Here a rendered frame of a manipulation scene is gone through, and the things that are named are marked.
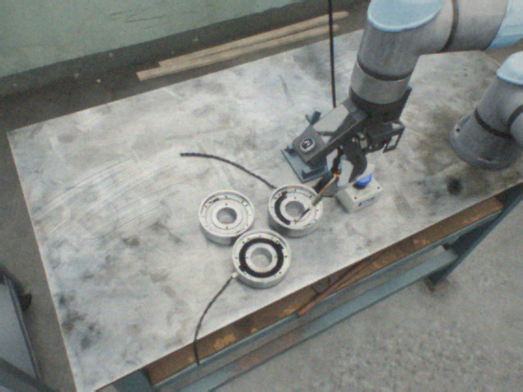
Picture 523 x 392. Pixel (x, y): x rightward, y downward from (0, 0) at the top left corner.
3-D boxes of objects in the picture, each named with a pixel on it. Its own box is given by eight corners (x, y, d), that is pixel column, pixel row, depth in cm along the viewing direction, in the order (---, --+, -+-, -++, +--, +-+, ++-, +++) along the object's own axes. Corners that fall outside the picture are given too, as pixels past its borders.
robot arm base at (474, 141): (484, 114, 107) (504, 81, 99) (531, 157, 99) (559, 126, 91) (435, 133, 102) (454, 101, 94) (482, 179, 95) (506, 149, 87)
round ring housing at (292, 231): (329, 227, 86) (333, 216, 82) (283, 247, 83) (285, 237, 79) (302, 188, 91) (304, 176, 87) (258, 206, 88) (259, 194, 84)
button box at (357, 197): (349, 215, 88) (355, 201, 84) (331, 189, 91) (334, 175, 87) (381, 200, 90) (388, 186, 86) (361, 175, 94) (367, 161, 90)
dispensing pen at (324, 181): (284, 217, 81) (342, 154, 73) (298, 217, 84) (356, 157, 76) (289, 226, 80) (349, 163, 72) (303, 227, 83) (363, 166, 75)
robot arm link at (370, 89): (376, 88, 54) (343, 49, 58) (367, 115, 57) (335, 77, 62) (426, 73, 56) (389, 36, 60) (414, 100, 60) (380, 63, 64)
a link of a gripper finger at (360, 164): (361, 187, 71) (373, 147, 64) (353, 189, 70) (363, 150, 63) (346, 167, 73) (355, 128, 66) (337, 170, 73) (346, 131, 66)
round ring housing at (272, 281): (268, 231, 85) (269, 219, 81) (300, 273, 80) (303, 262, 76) (221, 256, 81) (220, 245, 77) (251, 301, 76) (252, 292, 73)
